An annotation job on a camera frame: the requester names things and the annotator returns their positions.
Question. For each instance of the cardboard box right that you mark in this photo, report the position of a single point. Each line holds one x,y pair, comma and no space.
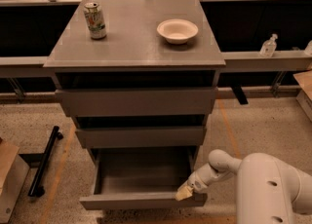
304,97

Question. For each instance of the grey top drawer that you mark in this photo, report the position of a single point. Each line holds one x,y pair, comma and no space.
113,103

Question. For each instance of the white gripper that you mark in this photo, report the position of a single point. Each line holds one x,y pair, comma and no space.
196,181

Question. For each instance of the grey metal rail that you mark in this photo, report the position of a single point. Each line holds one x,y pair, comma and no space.
42,66

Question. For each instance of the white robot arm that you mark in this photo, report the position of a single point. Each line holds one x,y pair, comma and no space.
269,191

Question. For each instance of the grey drawer cabinet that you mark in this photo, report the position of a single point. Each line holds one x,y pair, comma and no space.
131,27

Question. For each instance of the grey cart base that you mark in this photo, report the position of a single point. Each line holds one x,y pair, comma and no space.
14,168

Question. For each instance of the black bar with wheels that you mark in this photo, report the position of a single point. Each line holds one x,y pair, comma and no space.
36,189

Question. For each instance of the grey drawer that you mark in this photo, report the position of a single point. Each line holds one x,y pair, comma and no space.
137,178
113,103
141,137

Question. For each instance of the grey middle drawer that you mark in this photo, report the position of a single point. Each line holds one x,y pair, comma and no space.
141,137

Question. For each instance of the white paper bowl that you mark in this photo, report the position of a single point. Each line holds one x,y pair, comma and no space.
177,31

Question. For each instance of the clear sanitizer bottle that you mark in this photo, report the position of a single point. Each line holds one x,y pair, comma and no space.
269,46

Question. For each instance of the grey bottom drawer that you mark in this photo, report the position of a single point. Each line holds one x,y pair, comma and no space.
137,178

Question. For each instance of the green white soda can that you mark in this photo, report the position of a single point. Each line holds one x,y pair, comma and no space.
95,20

